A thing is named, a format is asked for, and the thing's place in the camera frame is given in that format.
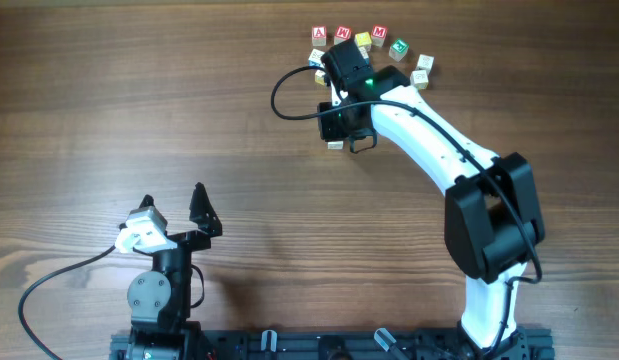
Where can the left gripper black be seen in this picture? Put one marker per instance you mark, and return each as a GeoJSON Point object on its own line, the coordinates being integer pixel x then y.
{"type": "Point", "coordinates": [199, 215]}

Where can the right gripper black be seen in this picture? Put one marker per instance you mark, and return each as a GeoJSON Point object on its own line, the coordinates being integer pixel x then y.
{"type": "Point", "coordinates": [329, 131]}

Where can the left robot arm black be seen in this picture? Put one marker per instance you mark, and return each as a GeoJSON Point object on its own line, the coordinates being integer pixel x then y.
{"type": "Point", "coordinates": [160, 299]}

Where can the yellow sided white block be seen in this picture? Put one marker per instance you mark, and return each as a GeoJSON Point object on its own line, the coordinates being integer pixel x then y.
{"type": "Point", "coordinates": [321, 78]}

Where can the yellow top block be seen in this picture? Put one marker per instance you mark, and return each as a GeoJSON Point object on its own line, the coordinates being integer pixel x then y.
{"type": "Point", "coordinates": [363, 40]}

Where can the blue sided white block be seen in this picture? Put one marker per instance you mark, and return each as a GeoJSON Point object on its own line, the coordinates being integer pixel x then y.
{"type": "Point", "coordinates": [314, 58]}

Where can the red letter W block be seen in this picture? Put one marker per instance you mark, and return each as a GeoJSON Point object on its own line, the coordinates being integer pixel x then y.
{"type": "Point", "coordinates": [341, 34]}

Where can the red letter A block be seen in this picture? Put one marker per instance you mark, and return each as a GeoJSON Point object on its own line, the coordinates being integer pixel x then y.
{"type": "Point", "coordinates": [319, 36]}

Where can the red letter M block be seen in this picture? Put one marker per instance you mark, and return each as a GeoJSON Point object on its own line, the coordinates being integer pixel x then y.
{"type": "Point", "coordinates": [378, 35]}

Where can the green top block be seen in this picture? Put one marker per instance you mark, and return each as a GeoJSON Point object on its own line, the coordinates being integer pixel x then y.
{"type": "Point", "coordinates": [398, 50]}

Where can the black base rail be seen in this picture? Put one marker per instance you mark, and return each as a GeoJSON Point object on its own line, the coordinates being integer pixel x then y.
{"type": "Point", "coordinates": [434, 343]}

